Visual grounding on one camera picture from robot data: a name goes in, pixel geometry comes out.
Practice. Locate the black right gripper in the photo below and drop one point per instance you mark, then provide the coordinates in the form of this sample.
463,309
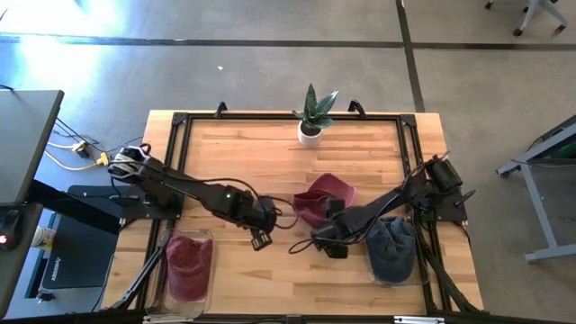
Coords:
330,235

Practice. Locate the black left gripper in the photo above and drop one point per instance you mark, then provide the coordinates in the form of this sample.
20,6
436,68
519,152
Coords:
261,216

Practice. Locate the blue denim cap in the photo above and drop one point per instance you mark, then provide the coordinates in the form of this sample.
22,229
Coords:
391,256

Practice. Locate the maroon cap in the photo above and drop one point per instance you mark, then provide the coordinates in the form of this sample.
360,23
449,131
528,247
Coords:
333,186
189,270

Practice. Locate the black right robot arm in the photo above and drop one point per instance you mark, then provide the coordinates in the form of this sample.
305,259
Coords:
382,207

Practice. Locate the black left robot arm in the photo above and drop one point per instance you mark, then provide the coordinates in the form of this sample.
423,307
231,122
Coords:
189,189

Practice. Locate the clear plastic bin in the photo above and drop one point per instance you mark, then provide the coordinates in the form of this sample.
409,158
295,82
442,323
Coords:
180,308
420,270

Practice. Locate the snake plant in white pot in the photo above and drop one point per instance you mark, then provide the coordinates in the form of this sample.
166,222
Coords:
310,132

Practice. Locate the black Trossen case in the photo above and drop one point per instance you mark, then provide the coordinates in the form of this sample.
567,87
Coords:
72,265

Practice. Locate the black desk beam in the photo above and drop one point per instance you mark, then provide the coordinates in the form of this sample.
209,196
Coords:
58,198

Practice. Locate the white cup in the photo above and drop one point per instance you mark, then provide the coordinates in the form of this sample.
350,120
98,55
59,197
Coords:
44,238

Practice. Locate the dark desk top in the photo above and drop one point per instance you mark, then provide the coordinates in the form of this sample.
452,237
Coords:
13,279

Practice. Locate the black computer mouse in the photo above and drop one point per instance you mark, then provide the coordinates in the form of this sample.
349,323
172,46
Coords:
9,225

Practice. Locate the grey desk top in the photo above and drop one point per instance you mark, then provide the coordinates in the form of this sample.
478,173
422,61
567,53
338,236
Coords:
22,144

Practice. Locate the grey office chair base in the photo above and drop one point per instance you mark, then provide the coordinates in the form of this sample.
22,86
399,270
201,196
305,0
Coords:
533,9

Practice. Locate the silver metal bracket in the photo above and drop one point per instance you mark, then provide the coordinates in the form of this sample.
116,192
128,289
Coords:
418,320

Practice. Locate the black diagonal frame strut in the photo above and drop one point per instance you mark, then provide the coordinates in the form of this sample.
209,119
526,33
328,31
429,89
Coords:
443,279
135,281

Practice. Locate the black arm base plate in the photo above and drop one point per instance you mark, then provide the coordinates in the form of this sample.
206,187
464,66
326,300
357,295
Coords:
450,213
135,211

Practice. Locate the black aluminium table frame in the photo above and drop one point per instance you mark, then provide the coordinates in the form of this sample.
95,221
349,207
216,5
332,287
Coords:
270,116

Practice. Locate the black frame clamp hook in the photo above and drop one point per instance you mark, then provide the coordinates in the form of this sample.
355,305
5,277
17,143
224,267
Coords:
220,108
356,107

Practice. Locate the grey metal table frame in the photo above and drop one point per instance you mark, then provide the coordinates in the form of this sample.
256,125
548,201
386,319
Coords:
540,216

